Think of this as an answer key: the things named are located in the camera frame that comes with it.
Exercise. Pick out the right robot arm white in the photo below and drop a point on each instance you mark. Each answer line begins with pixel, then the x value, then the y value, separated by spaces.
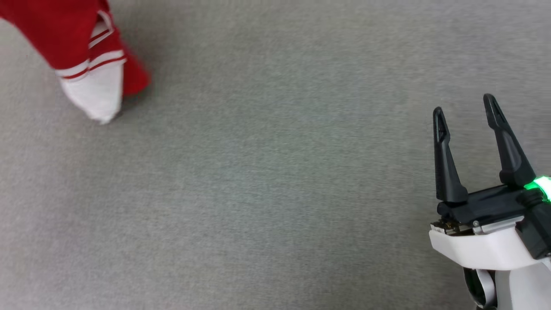
pixel 523 288

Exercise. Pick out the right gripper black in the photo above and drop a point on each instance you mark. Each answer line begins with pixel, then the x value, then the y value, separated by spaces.
pixel 495 204

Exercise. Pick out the red and white garment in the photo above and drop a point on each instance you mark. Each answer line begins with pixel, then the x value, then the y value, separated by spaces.
pixel 60 30

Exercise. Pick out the grey fabric sofa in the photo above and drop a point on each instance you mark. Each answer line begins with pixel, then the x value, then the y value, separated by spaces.
pixel 267 181

